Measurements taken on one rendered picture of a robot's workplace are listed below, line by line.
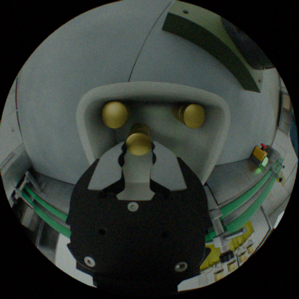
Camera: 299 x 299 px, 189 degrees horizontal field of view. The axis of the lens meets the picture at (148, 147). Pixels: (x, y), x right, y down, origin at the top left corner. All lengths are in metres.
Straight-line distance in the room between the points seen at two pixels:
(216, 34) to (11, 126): 3.61
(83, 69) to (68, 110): 0.10
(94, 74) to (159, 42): 0.14
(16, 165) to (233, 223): 0.90
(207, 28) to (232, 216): 0.37
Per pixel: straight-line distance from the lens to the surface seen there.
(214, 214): 0.20
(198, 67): 0.21
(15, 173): 0.72
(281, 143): 6.12
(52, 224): 0.43
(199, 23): 0.21
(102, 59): 0.20
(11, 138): 3.49
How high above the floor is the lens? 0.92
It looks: 59 degrees down
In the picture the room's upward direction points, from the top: 174 degrees clockwise
